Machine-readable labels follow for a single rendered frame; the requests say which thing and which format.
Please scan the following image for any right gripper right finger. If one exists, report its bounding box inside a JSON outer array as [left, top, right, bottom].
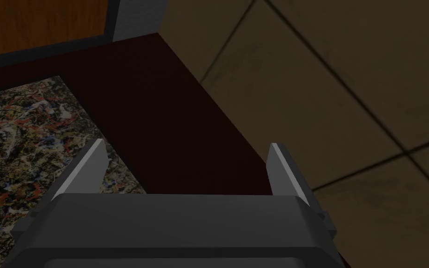
[[266, 142, 313, 208]]

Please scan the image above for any brown wooden door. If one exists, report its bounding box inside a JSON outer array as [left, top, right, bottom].
[[0, 0, 110, 60]]

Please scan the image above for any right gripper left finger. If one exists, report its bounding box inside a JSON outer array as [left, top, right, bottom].
[[51, 138, 110, 202]]

